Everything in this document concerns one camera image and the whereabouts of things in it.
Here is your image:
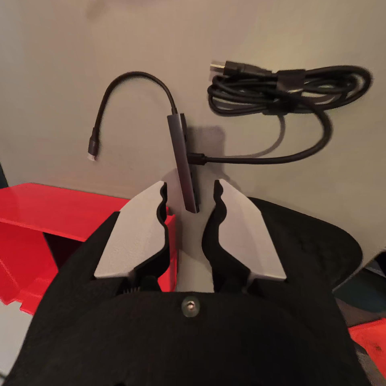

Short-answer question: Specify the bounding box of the grey usb hub with cable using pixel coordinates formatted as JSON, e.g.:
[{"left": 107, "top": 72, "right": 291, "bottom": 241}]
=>
[{"left": 87, "top": 71, "right": 201, "bottom": 215}]

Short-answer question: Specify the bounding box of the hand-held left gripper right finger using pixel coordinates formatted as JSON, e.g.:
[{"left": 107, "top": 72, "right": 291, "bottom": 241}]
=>
[{"left": 202, "top": 179, "right": 287, "bottom": 287}]

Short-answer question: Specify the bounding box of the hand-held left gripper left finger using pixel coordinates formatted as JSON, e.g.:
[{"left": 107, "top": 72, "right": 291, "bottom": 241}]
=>
[{"left": 94, "top": 180, "right": 170, "bottom": 279}]

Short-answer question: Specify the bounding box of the red plastic bin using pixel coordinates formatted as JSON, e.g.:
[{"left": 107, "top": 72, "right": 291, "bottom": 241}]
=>
[
  {"left": 347, "top": 318, "right": 386, "bottom": 373},
  {"left": 0, "top": 182, "right": 179, "bottom": 316}
]

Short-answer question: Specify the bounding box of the black usb-c cable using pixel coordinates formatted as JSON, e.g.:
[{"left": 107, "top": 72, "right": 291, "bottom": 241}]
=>
[{"left": 188, "top": 60, "right": 373, "bottom": 167}]

